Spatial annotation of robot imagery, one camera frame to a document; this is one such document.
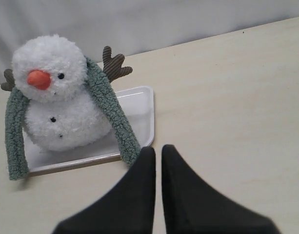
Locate green knitted scarf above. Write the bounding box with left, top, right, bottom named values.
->
left=4, top=58, right=141, bottom=181

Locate white backdrop curtain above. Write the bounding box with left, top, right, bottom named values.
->
left=0, top=0, right=299, bottom=84

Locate white rectangular plastic tray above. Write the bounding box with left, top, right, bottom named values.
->
left=24, top=86, right=155, bottom=176

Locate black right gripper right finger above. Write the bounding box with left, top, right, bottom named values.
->
left=161, top=144, right=280, bottom=234

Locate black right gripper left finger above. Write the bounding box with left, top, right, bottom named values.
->
left=53, top=147, right=156, bottom=234

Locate white plush snowman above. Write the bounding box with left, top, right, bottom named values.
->
left=2, top=35, right=133, bottom=152

